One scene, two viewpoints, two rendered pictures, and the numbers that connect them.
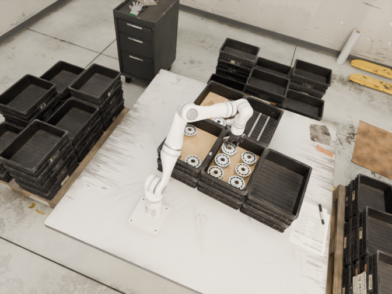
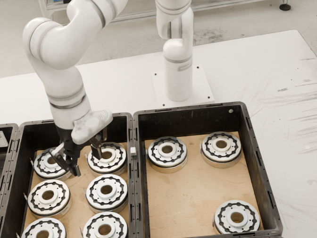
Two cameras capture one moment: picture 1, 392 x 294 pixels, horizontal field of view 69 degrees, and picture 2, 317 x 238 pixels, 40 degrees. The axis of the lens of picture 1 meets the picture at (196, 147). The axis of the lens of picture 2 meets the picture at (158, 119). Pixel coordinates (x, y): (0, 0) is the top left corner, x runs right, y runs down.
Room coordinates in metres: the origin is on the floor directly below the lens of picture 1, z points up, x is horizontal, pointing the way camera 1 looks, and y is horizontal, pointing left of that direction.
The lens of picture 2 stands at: (1.76, -0.25, 1.73)
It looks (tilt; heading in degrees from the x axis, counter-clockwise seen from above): 45 degrees down; 162
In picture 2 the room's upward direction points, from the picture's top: 6 degrees counter-clockwise
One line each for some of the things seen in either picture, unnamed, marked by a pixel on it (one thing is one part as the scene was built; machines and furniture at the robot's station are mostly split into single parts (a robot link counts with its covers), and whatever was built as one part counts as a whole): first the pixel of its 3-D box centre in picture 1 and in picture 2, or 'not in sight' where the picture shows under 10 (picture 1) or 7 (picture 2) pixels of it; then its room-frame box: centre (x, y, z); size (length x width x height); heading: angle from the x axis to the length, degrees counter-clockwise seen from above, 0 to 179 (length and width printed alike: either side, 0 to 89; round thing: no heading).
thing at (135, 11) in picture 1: (135, 7); not in sight; (2.75, 0.84, 0.88); 0.25 x 0.19 x 0.03; 168
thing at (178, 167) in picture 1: (191, 144); (198, 180); (1.17, 0.03, 0.87); 0.40 x 0.30 x 0.11; 161
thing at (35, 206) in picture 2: (242, 170); (48, 196); (1.06, -0.32, 0.86); 0.10 x 0.10 x 0.01
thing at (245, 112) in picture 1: (242, 115); (54, 61); (1.11, -0.21, 1.27); 0.09 x 0.07 x 0.15; 27
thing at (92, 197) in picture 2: (222, 160); (106, 191); (1.10, -0.18, 0.86); 0.10 x 0.10 x 0.01
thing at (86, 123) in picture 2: (237, 123); (75, 108); (1.13, -0.20, 1.17); 0.11 x 0.09 x 0.06; 25
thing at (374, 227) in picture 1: (373, 244); not in sight; (0.98, -1.47, 0.31); 0.40 x 0.30 x 0.34; 168
